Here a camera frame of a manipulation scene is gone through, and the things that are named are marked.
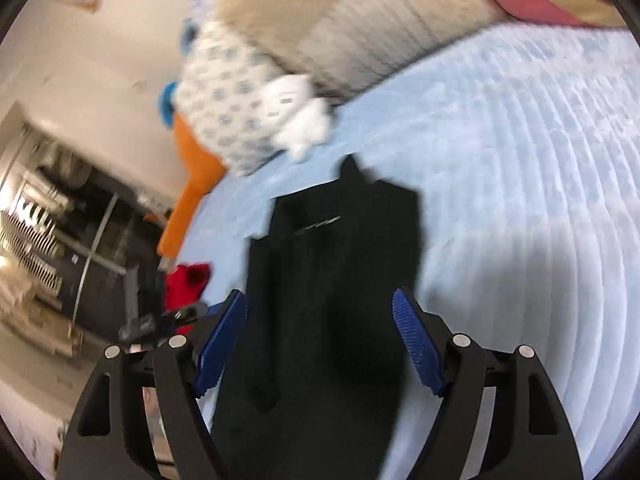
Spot small white plush toy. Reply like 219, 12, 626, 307
260, 74, 332, 162

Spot light blue quilted bed cover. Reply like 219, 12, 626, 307
180, 23, 639, 479

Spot floral white pillow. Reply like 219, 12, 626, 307
174, 20, 284, 177

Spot black garment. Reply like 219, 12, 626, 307
212, 156, 422, 479

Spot beige patchwork pillow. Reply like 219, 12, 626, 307
217, 0, 504, 103

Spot red cloth item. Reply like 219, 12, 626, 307
164, 263, 212, 314

